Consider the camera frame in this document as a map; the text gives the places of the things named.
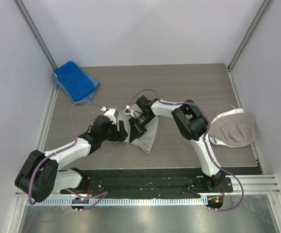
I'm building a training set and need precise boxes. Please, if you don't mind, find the white slotted cable duct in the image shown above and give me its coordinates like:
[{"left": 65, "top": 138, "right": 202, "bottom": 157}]
[{"left": 35, "top": 196, "right": 208, "bottom": 207}]

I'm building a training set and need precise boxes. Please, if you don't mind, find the grey cloth pile in bowl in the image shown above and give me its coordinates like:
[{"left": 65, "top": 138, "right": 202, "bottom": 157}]
[{"left": 208, "top": 104, "right": 257, "bottom": 148}]

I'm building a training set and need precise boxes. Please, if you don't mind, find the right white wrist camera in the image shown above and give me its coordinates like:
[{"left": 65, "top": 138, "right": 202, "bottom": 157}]
[{"left": 125, "top": 105, "right": 135, "bottom": 117}]

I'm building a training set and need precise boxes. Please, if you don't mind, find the grey cloth napkin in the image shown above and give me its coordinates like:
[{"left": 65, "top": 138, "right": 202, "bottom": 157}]
[{"left": 117, "top": 110, "right": 159, "bottom": 154}]

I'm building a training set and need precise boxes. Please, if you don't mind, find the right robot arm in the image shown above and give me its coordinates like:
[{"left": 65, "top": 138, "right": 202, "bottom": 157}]
[{"left": 129, "top": 96, "right": 225, "bottom": 192}]

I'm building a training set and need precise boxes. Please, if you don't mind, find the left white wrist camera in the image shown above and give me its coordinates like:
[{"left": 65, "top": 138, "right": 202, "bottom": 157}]
[{"left": 100, "top": 106, "right": 118, "bottom": 125}]

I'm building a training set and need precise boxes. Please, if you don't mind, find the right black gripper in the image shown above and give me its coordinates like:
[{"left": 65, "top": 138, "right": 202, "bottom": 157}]
[{"left": 129, "top": 113, "right": 154, "bottom": 143}]

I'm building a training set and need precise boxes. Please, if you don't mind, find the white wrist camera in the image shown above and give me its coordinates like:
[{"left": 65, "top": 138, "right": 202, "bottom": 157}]
[
  {"left": 100, "top": 106, "right": 118, "bottom": 125},
  {"left": 125, "top": 105, "right": 135, "bottom": 117}
]

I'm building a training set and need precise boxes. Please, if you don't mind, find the light blue mesh cloth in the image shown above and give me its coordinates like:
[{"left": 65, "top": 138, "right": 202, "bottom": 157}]
[{"left": 53, "top": 74, "right": 100, "bottom": 103}]

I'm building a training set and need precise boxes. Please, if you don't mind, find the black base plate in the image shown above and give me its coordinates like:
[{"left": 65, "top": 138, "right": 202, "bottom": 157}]
[{"left": 60, "top": 169, "right": 233, "bottom": 195}]

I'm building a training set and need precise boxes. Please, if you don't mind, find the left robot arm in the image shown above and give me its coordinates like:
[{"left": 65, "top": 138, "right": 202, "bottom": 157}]
[{"left": 15, "top": 116, "right": 128, "bottom": 205}]

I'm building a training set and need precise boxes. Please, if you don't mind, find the blue folded towel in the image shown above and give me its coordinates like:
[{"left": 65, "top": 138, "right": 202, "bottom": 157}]
[{"left": 53, "top": 61, "right": 91, "bottom": 100}]

